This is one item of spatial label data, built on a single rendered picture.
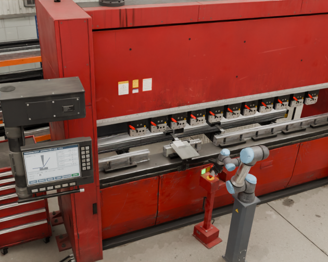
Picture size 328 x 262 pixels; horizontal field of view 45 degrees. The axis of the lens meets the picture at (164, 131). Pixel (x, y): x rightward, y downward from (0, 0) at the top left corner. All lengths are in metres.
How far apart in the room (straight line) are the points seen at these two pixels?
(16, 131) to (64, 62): 0.57
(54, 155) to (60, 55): 0.68
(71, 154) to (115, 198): 1.11
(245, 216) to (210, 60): 1.40
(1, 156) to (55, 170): 1.11
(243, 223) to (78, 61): 1.98
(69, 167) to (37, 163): 0.21
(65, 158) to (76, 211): 0.91
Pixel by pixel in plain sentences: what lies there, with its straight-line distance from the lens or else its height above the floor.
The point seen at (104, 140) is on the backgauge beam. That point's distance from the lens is 3.81.
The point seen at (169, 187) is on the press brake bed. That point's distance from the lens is 3.85.
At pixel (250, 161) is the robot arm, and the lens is 3.04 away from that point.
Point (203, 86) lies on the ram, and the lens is 3.58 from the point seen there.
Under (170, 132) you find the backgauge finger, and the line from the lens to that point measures 3.90.
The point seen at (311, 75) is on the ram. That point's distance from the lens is 4.36.
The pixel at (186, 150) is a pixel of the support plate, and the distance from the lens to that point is 3.66.
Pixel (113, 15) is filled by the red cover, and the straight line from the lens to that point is 3.01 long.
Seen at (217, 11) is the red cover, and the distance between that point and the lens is 3.39.
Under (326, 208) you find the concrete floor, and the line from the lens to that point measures 5.02.
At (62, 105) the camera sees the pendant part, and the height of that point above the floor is 1.86.
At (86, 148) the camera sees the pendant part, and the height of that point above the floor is 1.54.
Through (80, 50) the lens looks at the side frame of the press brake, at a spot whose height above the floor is 2.08.
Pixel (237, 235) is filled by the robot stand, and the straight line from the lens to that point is 3.73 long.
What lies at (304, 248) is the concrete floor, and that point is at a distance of 4.41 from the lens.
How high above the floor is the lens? 2.96
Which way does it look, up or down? 30 degrees down
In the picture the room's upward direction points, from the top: 3 degrees clockwise
